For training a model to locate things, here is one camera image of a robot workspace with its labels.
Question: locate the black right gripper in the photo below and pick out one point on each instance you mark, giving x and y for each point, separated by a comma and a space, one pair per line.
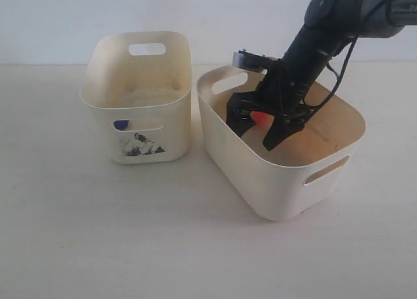
285, 85

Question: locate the orange-capped clear tube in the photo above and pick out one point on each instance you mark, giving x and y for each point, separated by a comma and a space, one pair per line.
260, 119

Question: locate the cream plastic storage bin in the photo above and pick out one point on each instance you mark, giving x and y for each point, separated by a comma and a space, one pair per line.
146, 78

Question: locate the blue-capped clear tube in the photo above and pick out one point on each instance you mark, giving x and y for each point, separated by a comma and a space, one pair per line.
121, 125

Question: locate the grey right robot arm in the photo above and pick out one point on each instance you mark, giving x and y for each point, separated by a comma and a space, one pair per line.
329, 26

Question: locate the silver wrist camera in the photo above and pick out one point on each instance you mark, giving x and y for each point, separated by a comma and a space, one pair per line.
251, 62

